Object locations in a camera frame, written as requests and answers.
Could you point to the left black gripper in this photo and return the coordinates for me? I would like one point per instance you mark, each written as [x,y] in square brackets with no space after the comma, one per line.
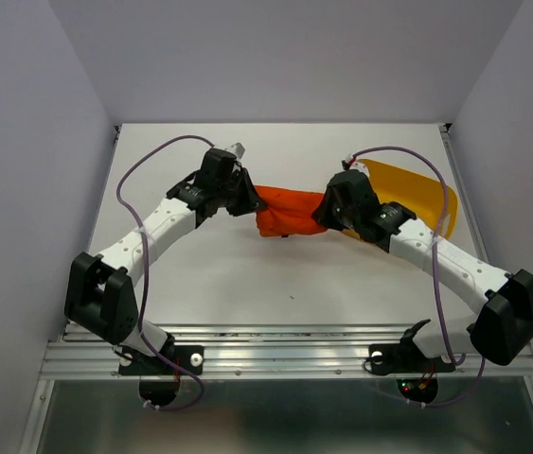
[250,202]

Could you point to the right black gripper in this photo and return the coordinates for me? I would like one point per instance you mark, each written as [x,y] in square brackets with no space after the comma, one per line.
[323,215]

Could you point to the orange t shirt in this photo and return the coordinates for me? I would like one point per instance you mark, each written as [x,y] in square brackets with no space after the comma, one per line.
[288,212]

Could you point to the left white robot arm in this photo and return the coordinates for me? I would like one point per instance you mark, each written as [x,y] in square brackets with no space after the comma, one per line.
[100,294]

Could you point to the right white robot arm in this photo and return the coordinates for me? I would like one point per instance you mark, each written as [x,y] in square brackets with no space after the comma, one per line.
[501,323]

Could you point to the yellow plastic basket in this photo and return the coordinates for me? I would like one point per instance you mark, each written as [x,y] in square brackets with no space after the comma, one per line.
[422,195]

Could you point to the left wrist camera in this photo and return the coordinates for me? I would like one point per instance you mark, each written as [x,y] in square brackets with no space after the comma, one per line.
[237,149]

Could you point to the aluminium rail frame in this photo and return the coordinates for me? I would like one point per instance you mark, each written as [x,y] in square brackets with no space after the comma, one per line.
[285,323]

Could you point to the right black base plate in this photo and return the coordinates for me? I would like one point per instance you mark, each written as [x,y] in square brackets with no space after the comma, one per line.
[389,361]

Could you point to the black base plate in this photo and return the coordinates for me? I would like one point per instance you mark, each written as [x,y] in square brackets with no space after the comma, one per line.
[389,361]
[133,363]

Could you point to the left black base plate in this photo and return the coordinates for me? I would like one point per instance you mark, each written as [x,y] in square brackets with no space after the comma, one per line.
[133,363]

